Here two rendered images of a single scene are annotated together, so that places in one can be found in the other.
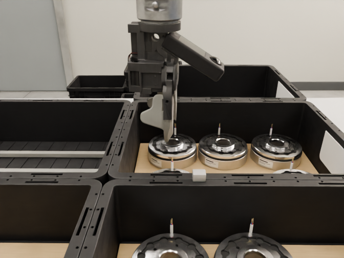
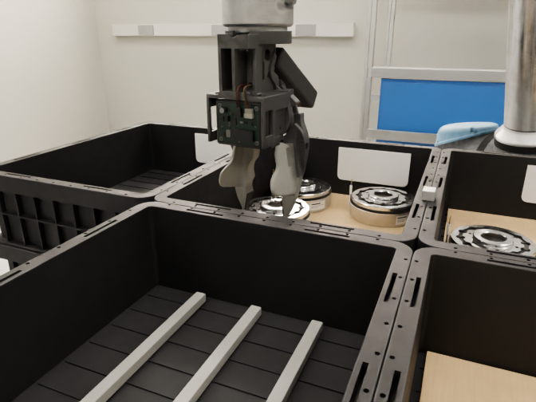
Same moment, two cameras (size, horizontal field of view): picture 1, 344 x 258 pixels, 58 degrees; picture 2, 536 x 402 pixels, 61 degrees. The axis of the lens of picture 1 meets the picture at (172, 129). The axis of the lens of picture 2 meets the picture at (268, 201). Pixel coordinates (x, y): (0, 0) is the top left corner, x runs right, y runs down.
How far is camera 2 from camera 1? 0.60 m
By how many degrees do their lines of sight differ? 61
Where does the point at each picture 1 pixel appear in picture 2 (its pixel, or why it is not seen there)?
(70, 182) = (421, 267)
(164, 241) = not seen: hidden behind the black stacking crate
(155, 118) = (285, 182)
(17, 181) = (410, 315)
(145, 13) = (277, 13)
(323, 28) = not seen: outside the picture
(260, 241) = (462, 233)
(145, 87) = (272, 135)
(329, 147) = (352, 159)
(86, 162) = (187, 339)
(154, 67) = (285, 100)
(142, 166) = not seen: hidden behind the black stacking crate
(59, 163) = (155, 377)
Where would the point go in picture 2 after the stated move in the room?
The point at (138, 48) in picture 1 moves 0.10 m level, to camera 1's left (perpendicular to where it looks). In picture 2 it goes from (257, 74) to (208, 84)
